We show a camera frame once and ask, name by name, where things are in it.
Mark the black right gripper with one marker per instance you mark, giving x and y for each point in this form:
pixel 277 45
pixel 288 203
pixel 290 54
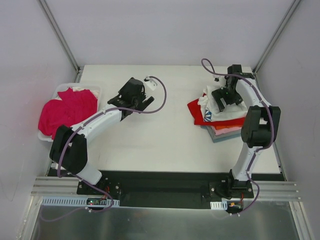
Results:
pixel 227 97

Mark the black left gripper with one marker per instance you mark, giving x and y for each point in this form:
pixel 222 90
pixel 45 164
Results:
pixel 131 100

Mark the red t-shirt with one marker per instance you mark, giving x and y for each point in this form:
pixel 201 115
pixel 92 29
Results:
pixel 205 112

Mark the orange t-shirt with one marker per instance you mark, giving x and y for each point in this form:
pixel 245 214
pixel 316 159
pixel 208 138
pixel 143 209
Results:
pixel 233 127

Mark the grey t-shirt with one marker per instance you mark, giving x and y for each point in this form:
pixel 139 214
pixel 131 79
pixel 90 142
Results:
pixel 211 133

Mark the pink t-shirt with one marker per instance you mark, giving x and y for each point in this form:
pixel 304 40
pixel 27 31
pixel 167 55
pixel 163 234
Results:
pixel 227 130

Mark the blue-grey t-shirt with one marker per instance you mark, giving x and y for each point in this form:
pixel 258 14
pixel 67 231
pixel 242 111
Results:
pixel 222 138

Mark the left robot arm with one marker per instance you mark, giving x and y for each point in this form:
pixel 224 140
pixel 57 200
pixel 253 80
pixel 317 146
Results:
pixel 70 145

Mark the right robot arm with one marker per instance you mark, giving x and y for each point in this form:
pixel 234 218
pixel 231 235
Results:
pixel 261 122

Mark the magenta t-shirt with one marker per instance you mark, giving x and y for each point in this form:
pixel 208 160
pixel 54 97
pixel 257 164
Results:
pixel 65 112

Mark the white plastic basket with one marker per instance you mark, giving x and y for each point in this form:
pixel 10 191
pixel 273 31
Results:
pixel 75 86

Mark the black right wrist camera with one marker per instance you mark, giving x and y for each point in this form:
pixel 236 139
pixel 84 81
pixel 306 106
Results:
pixel 235 69

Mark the left rear frame post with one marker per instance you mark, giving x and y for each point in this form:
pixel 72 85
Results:
pixel 59 34

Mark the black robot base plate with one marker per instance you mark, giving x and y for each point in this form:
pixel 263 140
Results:
pixel 175 201

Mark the grey aluminium frame post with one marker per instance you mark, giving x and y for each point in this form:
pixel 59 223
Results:
pixel 277 34

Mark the white slotted cable duct right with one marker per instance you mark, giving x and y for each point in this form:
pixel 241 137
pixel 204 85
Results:
pixel 219 205

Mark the white slotted cable duct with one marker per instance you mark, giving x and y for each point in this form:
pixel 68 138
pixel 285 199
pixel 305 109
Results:
pixel 78 201
pixel 219 205

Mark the white slotted cable duct left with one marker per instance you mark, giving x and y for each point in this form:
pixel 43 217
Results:
pixel 78 201

